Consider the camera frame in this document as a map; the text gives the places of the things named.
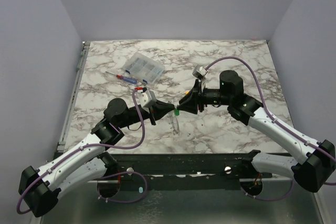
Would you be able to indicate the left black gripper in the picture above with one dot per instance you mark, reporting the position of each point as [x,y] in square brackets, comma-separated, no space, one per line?
[158,109]

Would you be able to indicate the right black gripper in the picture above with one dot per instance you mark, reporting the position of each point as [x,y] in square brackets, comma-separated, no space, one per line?
[198,98]

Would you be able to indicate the green capped key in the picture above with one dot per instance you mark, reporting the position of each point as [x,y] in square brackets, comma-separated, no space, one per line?
[176,112]

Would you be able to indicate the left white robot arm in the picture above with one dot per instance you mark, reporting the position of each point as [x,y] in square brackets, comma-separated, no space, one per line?
[39,188]

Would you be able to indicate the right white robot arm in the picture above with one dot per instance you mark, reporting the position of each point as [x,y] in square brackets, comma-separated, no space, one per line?
[311,162]

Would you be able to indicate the blue red screwdriver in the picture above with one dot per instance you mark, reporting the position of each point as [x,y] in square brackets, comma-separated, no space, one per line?
[123,78]

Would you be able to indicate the clear plastic parts box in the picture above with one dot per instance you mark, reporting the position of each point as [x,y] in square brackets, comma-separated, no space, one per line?
[143,68]

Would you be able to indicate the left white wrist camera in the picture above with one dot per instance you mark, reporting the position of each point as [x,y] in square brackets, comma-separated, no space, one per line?
[147,99]

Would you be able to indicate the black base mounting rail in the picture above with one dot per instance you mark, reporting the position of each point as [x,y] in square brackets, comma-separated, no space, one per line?
[178,172]

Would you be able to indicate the left aluminium side rail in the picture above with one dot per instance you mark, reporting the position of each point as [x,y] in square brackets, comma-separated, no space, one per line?
[79,72]

